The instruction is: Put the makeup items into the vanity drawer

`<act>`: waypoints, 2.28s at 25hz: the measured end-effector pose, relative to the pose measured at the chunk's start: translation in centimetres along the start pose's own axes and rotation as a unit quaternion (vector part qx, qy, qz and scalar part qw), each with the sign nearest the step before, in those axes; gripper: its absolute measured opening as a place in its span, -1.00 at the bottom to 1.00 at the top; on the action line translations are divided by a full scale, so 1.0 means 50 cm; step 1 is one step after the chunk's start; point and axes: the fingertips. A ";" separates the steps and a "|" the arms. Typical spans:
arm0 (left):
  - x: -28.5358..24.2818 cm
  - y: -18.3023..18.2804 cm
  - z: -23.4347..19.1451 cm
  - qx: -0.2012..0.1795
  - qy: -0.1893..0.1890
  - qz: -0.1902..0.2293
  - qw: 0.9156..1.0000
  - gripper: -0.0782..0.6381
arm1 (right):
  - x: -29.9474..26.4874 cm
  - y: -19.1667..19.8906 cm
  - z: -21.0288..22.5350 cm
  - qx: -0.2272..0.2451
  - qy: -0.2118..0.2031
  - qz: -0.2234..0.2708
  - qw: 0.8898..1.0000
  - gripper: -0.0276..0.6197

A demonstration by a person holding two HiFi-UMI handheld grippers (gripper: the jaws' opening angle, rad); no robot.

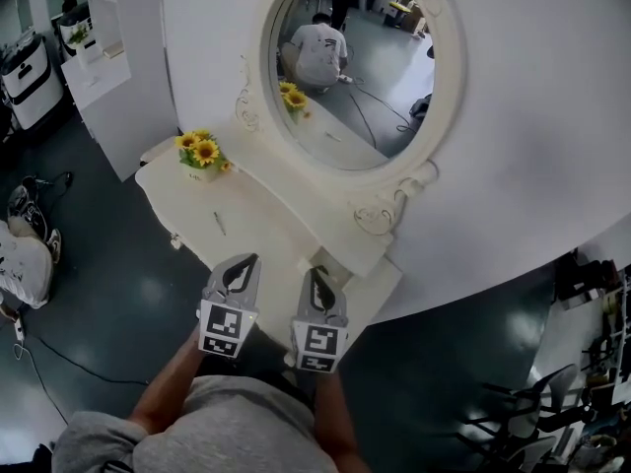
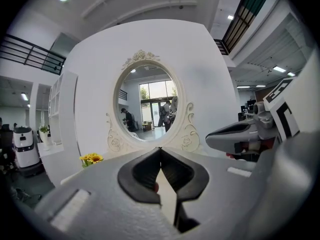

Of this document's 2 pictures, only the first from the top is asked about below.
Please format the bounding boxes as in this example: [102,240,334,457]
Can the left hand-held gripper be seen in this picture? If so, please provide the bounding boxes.
[195,252,263,360]

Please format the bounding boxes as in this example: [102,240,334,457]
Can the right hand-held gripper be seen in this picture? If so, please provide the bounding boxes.
[289,265,351,375]

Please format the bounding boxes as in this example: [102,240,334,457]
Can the small cream drawer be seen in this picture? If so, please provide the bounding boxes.
[297,248,355,290]

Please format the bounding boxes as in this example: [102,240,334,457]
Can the white vanity table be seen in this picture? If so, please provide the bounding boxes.
[134,130,405,324]

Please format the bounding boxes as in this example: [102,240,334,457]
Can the person's left forearm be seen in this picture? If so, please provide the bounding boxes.
[128,332,233,436]

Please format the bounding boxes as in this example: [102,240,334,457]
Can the person's right forearm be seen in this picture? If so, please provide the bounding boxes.
[310,370,369,473]

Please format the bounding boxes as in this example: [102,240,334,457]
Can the person's black shorts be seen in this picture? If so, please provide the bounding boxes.
[231,322,316,403]

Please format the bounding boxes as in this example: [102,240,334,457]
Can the sunflower bouquet in white pot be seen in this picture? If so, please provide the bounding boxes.
[175,128,233,184]

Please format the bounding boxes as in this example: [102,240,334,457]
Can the person's grey shirt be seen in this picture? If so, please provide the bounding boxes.
[51,374,341,473]

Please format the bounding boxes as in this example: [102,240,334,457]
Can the white low cabinet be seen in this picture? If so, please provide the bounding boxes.
[61,49,174,182]

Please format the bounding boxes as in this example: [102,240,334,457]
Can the black white sneaker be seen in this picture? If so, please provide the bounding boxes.
[7,174,49,239]

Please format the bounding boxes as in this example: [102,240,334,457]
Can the black white office chair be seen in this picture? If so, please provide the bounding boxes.
[457,362,593,473]

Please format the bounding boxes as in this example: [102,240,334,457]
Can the cluttered storage shelf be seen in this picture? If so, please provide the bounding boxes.
[554,256,631,406]

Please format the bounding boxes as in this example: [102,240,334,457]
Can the white service robot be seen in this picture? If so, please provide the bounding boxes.
[0,32,65,130]

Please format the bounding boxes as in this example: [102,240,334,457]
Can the small green potted plant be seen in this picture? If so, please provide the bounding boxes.
[67,21,100,64]

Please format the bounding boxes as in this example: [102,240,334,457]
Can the tall white shelf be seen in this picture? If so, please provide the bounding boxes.
[83,0,125,53]

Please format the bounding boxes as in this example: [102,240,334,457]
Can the black floor cable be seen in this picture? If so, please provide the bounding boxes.
[23,336,149,387]

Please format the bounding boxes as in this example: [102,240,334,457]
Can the oval mirror with cream frame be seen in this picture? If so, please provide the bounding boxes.
[234,0,469,238]

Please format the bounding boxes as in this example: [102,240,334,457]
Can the white floor cable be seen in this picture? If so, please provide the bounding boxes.
[12,341,70,426]

